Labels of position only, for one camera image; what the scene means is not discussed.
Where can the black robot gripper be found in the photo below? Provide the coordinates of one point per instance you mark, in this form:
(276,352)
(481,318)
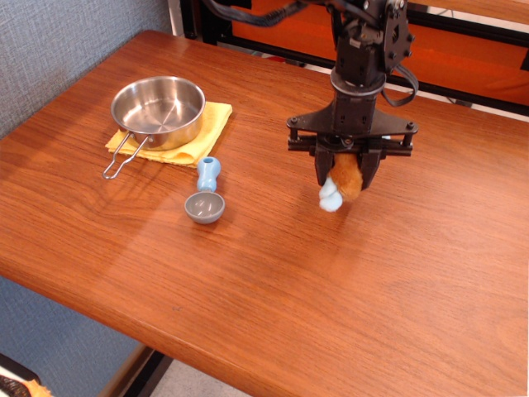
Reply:
(351,124)

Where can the blue and orange stuffed animal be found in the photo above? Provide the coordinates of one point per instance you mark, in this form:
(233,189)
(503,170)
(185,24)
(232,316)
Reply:
(343,183)

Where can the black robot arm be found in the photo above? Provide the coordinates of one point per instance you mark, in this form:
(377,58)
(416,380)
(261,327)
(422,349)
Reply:
(372,40)

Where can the yellow folded cloth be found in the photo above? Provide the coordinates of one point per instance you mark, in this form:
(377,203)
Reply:
(211,123)

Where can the orange fuzzy object at corner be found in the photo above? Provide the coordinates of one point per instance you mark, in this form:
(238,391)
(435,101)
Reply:
(22,388)

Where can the blue handled grey scoop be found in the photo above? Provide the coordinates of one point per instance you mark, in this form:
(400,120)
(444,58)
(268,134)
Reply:
(206,206)

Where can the silver metal bowl with handle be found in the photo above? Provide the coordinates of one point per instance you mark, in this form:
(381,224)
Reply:
(159,113)

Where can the black metal frame rail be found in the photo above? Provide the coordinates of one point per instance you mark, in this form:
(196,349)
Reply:
(468,51)

